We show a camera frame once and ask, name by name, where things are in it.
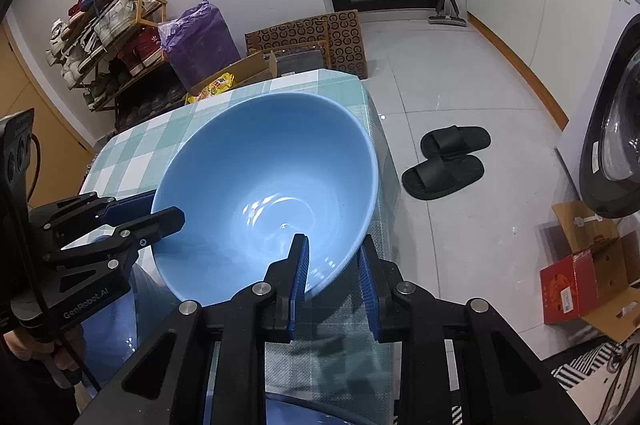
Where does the grey plastic packet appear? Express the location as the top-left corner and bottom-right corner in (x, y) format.
(277, 50), (326, 78)

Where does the black white striped rug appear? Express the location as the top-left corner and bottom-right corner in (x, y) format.
(550, 337), (640, 406)

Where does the orange wooden door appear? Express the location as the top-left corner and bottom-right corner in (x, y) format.
(0, 22), (96, 211)

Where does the white washing machine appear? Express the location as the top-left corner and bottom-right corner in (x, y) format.
(555, 0), (640, 221)

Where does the person's left forearm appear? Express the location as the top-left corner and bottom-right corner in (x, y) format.
(0, 350), (81, 425)

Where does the light blue bowl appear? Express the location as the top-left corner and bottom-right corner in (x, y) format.
(62, 230), (176, 398)
(150, 92), (379, 307)

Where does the open plain cardboard box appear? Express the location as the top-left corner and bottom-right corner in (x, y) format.
(186, 48), (331, 106)

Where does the ring-patterned brown cardboard box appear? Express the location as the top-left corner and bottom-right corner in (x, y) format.
(245, 10), (371, 78)

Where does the yellow snack packet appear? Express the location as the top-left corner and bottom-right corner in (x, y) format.
(187, 72), (236, 104)

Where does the dark blue bowl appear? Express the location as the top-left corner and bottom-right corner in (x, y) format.
(212, 385), (401, 425)

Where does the person's left hand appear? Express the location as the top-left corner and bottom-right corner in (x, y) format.
(0, 322), (88, 388)

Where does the purple plastic bag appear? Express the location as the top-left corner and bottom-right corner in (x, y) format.
(158, 0), (241, 91)

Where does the black slipper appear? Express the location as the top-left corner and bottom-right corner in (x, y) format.
(420, 125), (492, 158)
(401, 154), (486, 201)

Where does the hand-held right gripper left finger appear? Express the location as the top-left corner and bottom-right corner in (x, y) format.
(75, 233), (311, 425)

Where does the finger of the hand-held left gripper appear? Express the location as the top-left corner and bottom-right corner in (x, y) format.
(27, 189), (160, 251)
(42, 206), (187, 276)

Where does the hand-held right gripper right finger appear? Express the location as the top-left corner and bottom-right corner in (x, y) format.
(357, 234), (581, 425)

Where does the red and brown cardboard box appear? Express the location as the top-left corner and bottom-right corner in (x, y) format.
(539, 200), (640, 343)

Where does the table with checked cloth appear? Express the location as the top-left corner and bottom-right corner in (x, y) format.
(80, 68), (403, 425)

